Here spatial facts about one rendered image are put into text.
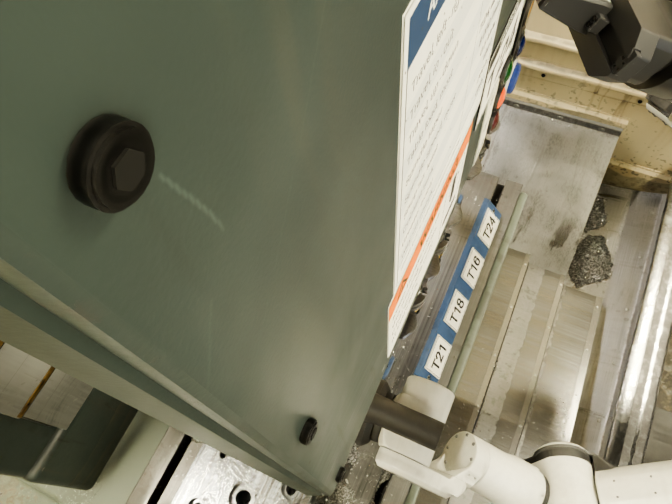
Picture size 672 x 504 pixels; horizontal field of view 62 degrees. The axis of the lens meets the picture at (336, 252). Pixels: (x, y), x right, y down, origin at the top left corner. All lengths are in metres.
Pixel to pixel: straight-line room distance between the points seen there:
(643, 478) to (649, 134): 1.01
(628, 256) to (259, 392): 1.58
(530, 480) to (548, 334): 0.68
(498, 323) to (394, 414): 0.78
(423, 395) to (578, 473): 0.26
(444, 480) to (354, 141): 0.63
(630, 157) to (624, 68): 1.21
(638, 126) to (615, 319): 0.50
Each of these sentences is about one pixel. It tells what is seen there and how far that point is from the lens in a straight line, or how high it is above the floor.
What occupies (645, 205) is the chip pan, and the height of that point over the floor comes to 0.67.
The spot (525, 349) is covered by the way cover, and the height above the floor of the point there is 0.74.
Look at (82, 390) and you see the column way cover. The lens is 1.33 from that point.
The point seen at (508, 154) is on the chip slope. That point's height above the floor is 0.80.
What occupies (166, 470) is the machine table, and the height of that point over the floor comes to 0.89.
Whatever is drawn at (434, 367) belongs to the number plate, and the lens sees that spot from 1.18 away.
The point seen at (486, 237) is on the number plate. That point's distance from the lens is 1.31.
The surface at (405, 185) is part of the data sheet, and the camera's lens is 0.24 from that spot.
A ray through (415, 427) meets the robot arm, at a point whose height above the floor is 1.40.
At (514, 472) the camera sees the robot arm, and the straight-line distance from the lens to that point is 0.82.
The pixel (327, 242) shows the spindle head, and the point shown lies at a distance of 0.16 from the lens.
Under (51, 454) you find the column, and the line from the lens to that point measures 1.40.
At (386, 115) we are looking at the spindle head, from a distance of 0.18.
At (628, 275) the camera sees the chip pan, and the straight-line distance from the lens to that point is 1.67.
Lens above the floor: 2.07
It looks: 63 degrees down
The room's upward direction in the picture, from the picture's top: 10 degrees counter-clockwise
